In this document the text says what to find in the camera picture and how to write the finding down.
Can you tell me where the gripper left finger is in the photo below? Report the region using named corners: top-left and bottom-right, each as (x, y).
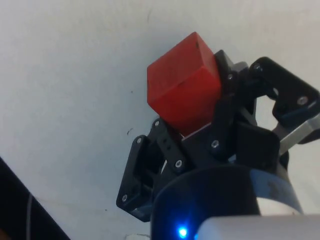
top-left (116, 119), bottom-right (192, 224)

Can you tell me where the red cube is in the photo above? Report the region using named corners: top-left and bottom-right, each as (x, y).
top-left (146, 31), bottom-right (222, 138)

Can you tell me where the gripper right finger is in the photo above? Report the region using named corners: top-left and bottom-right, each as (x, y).
top-left (207, 49), bottom-right (320, 161)

